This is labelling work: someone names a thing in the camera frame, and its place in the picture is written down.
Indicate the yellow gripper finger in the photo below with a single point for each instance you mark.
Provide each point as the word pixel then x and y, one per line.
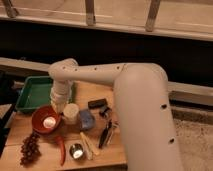
pixel 59 107

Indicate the black rectangular block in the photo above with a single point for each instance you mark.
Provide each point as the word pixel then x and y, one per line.
pixel 97 103

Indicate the red bowl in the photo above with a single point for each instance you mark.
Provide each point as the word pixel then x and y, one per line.
pixel 45 120

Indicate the wooden stick left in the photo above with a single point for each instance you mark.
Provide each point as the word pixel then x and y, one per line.
pixel 89 153

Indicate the silver metal utensil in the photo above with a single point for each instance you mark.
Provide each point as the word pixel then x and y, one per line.
pixel 110 135

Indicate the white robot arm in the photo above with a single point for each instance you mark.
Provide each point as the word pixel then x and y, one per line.
pixel 142 106

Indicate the red chili pepper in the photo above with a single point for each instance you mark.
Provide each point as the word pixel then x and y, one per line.
pixel 60 142

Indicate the wooden stick right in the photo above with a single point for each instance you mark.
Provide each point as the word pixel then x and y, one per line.
pixel 91 145

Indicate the small black round object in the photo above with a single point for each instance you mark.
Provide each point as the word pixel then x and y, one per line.
pixel 105 112

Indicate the wooden table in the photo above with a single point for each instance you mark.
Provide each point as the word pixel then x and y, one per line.
pixel 111 157

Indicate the white cylindrical container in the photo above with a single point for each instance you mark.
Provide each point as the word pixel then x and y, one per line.
pixel 70 112

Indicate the blue sponge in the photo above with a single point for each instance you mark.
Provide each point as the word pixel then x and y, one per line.
pixel 87 119

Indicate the bunch of dark grapes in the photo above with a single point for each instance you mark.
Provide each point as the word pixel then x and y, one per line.
pixel 30 149

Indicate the black handled utensil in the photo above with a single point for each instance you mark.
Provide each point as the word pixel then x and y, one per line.
pixel 104 134

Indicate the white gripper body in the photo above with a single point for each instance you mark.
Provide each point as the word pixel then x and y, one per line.
pixel 60 91

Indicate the small metal cup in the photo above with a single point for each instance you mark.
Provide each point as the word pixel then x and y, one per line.
pixel 76 151

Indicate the wooden stick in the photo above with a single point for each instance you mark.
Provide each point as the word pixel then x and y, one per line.
pixel 89 153
pixel 91 145

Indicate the green plastic tray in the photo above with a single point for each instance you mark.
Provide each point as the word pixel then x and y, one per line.
pixel 34 94

